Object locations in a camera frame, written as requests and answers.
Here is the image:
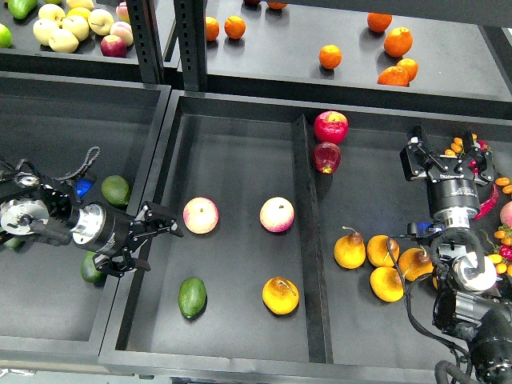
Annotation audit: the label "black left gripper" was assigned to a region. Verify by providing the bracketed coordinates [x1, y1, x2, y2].
[70, 202, 184, 278]

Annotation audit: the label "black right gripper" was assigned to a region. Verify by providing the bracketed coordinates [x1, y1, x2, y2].
[399, 125, 494, 220]

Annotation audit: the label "green avocado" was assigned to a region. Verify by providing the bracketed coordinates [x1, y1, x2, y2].
[178, 277, 207, 318]
[2, 238, 22, 250]
[81, 251, 106, 284]
[101, 175, 131, 207]

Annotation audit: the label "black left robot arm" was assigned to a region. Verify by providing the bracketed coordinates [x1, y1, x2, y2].
[1, 146, 183, 278]

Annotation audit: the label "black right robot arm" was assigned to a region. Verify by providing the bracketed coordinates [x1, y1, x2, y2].
[400, 126, 511, 383]

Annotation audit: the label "green avocado bottom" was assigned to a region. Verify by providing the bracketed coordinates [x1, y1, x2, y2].
[81, 251, 106, 284]

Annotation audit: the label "green avocado top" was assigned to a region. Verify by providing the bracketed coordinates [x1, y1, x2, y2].
[101, 175, 131, 207]

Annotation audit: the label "yellow pear with stem left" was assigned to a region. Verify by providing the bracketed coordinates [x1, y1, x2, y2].
[334, 226, 366, 270]

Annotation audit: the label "pale yellow pear front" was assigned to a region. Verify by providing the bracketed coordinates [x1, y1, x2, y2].
[49, 29, 79, 53]

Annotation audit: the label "orange and red cherry tomatoes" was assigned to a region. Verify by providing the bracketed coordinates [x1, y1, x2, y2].
[444, 133, 491, 173]

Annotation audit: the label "red chili pepper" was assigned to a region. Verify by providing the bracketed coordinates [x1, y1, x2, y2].
[474, 184, 499, 220]

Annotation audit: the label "orange cherry tomatoes pair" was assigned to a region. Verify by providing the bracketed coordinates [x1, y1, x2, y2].
[494, 177, 512, 194]

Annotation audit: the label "pink apple left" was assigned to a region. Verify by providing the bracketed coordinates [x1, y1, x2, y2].
[182, 197, 219, 234]

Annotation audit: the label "pink apple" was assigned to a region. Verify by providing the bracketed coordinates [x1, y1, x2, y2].
[182, 197, 219, 234]
[259, 197, 294, 233]

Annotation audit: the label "pink peach at right edge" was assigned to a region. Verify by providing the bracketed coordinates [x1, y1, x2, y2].
[499, 202, 512, 227]

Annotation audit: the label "orange on shelf front right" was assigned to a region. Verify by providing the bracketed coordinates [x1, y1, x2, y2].
[377, 66, 410, 86]

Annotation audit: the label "orange on shelf lower right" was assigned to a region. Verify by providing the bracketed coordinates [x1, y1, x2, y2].
[397, 58, 419, 82]

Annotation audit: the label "black upper right shelf tray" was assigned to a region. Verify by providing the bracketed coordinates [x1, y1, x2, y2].
[163, 0, 512, 120]

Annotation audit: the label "black shelf tray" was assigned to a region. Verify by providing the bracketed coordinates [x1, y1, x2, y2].
[0, 0, 177, 83]
[163, 0, 512, 120]

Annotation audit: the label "cherry tomato bunch lower right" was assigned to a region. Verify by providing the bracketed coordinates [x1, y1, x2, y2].
[481, 224, 511, 276]

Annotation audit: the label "bright red apple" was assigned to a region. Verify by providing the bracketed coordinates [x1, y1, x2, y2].
[314, 110, 349, 144]

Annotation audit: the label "large orange on shelf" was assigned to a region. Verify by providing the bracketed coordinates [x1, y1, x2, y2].
[383, 27, 414, 58]

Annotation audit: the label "pink apple right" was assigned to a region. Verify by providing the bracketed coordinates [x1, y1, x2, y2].
[259, 197, 294, 233]

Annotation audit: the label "black centre tray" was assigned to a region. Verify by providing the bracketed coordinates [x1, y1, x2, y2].
[99, 91, 511, 383]

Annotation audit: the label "orange on shelf top right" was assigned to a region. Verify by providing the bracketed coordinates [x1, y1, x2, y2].
[366, 13, 393, 34]

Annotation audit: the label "orange on shelf middle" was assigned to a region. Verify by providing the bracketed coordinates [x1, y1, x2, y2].
[318, 45, 342, 70]

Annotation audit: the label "dark red apple on shelf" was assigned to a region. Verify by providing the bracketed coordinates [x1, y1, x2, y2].
[100, 34, 127, 58]

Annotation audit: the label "pink peach on shelf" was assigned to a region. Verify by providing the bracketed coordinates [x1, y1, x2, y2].
[110, 22, 134, 47]

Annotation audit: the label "black upper left shelf tray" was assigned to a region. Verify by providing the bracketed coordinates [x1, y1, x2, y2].
[0, 0, 177, 83]

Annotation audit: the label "orange on shelf far left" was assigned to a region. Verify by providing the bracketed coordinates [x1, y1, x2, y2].
[205, 16, 220, 42]

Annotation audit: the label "black shelf post left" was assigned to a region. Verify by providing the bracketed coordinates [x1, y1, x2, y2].
[126, 0, 165, 85]

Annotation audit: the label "black shelf post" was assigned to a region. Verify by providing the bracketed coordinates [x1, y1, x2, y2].
[126, 0, 165, 85]
[174, 0, 207, 92]

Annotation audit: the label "black shelf post right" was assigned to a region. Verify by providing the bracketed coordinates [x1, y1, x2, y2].
[174, 0, 207, 92]

